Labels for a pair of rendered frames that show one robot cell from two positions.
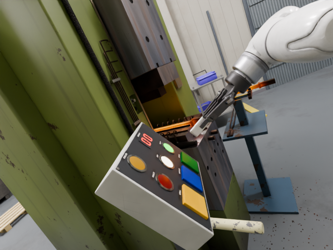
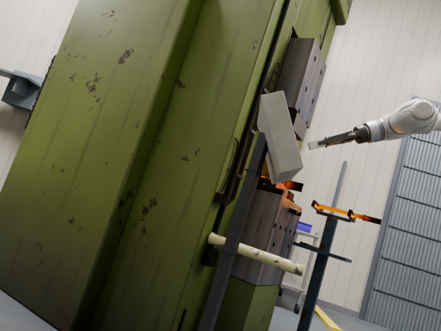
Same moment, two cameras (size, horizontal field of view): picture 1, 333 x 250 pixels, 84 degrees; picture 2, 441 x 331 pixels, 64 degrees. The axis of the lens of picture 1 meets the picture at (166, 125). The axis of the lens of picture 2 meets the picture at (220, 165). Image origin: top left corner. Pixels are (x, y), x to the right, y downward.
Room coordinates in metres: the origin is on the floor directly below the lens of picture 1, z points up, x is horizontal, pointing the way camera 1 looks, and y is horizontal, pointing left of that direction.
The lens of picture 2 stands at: (-0.80, 0.35, 0.71)
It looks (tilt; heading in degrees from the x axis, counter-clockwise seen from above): 8 degrees up; 356
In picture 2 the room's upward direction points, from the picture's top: 18 degrees clockwise
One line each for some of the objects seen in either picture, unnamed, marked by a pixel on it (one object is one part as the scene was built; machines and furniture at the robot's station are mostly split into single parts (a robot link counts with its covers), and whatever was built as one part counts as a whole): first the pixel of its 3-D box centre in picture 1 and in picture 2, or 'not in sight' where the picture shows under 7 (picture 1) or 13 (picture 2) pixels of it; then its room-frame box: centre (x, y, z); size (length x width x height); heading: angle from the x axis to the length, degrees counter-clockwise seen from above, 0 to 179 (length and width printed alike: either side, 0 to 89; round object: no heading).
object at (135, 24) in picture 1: (126, 43); (279, 86); (1.19, 0.02, 1.56); 0.42 x 0.39 x 0.40; 55
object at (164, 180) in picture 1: (164, 181); not in sight; (0.42, 0.06, 1.09); 0.05 x 0.03 x 0.04; 145
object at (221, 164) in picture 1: (181, 164); (235, 228); (1.21, 0.02, 0.69); 0.56 x 0.38 x 0.45; 55
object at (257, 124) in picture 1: (245, 124); (323, 252); (1.33, -0.56, 0.71); 0.40 x 0.30 x 0.02; 148
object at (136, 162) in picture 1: (137, 163); not in sight; (0.42, 0.10, 1.16); 0.05 x 0.03 x 0.04; 145
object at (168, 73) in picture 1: (140, 85); (265, 121); (1.16, 0.04, 1.32); 0.42 x 0.20 x 0.10; 55
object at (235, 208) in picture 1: (202, 212); (210, 309); (1.21, 0.02, 0.23); 0.56 x 0.38 x 0.47; 55
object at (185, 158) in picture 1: (188, 162); not in sight; (0.61, -0.02, 1.01); 0.07 x 0.05 x 0.07; 170
